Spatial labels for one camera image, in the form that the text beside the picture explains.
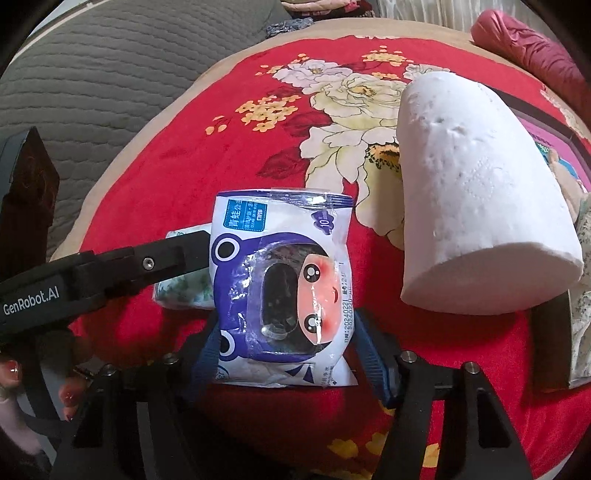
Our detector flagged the grey quilted headboard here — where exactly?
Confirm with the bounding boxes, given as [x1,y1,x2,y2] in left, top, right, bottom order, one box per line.
[0,0,289,278]

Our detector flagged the person's left forearm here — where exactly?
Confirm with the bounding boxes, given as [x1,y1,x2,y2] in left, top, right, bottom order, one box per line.
[0,397,51,467]

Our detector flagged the blue knitted cloth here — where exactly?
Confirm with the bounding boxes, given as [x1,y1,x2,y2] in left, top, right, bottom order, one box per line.
[265,16,305,38]

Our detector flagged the white curtain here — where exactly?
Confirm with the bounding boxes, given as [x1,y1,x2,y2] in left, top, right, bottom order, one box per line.
[379,0,467,21]

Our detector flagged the stack of folded clothes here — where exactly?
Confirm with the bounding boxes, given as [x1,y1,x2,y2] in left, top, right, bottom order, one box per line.
[281,0,375,19]

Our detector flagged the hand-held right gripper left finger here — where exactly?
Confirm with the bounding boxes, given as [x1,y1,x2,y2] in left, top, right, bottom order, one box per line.
[50,318,221,480]

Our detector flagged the pink quilt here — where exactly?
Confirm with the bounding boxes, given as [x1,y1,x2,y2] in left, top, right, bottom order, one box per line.
[471,9,591,116]

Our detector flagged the blue frog wipes pack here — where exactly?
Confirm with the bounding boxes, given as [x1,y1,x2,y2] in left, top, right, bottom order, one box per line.
[210,187,358,388]

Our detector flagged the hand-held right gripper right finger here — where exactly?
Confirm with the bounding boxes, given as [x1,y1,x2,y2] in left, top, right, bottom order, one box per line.
[355,318,533,480]

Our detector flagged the person's left hand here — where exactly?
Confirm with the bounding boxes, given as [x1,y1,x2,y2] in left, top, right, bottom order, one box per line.
[0,358,90,423]

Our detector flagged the red floral blanket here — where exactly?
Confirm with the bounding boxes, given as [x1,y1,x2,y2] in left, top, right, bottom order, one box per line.
[69,34,591,480]

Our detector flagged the white toilet paper roll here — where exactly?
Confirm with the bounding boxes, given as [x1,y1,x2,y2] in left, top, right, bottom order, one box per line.
[396,71,583,317]

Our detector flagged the green tissue pack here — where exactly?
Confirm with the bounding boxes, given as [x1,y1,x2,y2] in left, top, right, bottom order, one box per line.
[154,224,218,310]

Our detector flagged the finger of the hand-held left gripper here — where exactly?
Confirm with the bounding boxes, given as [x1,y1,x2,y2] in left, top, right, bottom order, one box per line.
[91,229,212,297]

